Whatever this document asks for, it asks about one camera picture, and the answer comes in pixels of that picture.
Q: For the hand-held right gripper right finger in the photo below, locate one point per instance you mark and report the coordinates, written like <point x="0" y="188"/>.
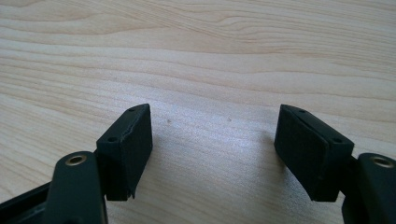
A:
<point x="314" y="155"/>

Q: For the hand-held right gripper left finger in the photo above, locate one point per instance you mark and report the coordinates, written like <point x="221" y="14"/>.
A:
<point x="124" y="155"/>

